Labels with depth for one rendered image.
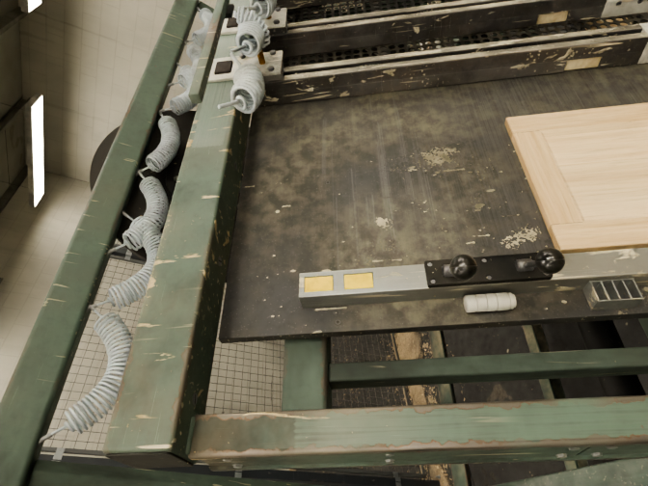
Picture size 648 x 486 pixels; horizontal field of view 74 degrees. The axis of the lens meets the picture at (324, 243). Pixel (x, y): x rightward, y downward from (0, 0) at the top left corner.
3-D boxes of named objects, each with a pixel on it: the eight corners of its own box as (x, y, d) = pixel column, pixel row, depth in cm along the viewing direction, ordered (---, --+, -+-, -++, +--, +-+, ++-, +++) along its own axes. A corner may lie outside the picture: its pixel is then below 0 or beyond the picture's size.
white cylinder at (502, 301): (465, 315, 73) (514, 312, 72) (468, 307, 70) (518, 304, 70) (462, 300, 75) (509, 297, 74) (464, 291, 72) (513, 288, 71)
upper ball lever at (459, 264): (461, 282, 73) (481, 279, 60) (439, 283, 74) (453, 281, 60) (459, 259, 74) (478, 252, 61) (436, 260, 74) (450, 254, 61)
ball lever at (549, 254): (534, 276, 72) (572, 272, 59) (511, 278, 72) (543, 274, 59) (531, 254, 73) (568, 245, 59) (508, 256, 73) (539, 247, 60)
